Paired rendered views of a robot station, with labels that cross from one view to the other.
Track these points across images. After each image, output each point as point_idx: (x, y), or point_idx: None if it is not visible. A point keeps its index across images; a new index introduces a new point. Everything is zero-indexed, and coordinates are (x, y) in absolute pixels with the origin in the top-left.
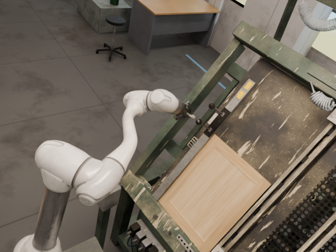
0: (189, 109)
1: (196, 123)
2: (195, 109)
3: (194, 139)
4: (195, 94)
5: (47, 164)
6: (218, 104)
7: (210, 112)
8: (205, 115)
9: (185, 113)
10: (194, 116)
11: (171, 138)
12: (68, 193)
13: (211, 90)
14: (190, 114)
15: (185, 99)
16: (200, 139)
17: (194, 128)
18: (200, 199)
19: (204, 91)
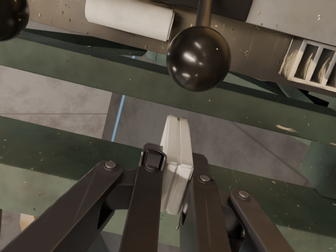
0: (117, 205)
1: (223, 65)
2: (135, 150)
3: (305, 69)
4: (48, 191)
5: None
6: (55, 50)
7: (112, 71)
8: (141, 87)
9: (183, 242)
10: (167, 127)
11: (318, 194)
12: None
13: (20, 121)
14: (171, 170)
15: (103, 229)
16: (295, 20)
17: (223, 111)
18: None
19: (20, 149)
